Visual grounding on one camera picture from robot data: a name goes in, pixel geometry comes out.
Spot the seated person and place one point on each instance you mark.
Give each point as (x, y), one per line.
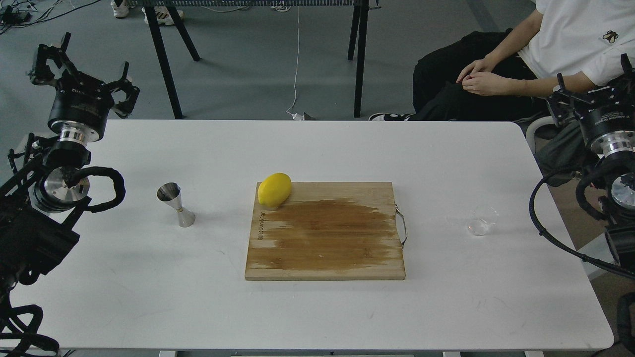
(508, 75)

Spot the small clear glass cup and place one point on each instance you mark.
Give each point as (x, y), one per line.
(482, 220)

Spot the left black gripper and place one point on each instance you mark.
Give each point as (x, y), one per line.
(79, 114)

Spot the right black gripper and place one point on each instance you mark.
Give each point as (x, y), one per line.
(606, 120)

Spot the wooden cutting board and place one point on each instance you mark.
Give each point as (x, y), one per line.
(327, 231)

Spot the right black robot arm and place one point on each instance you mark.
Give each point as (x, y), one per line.
(605, 191)

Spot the yellow lemon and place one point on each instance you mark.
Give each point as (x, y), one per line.
(274, 190)

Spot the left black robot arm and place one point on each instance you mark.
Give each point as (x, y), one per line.
(53, 184)

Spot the white office chair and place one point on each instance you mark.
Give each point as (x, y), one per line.
(541, 128)

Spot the steel double jigger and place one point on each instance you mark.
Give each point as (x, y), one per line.
(170, 193)

